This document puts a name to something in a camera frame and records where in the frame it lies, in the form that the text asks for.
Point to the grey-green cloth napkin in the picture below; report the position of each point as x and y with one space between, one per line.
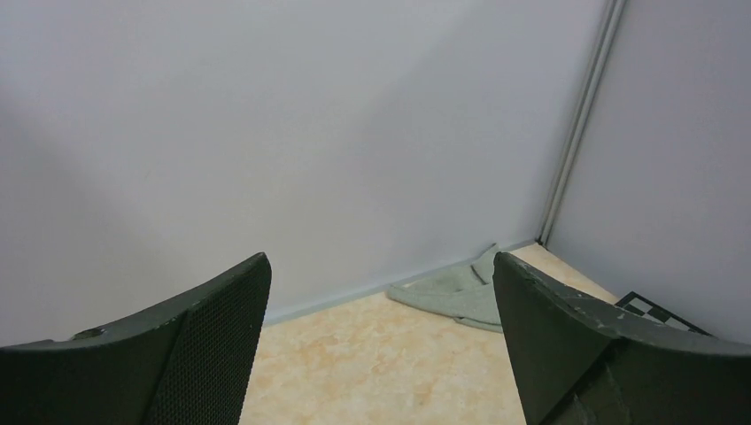
463 293

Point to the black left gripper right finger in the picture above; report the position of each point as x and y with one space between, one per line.
577 359

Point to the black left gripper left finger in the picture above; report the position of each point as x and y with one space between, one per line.
186 360

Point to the black white checkerboard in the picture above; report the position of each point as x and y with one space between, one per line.
646 309

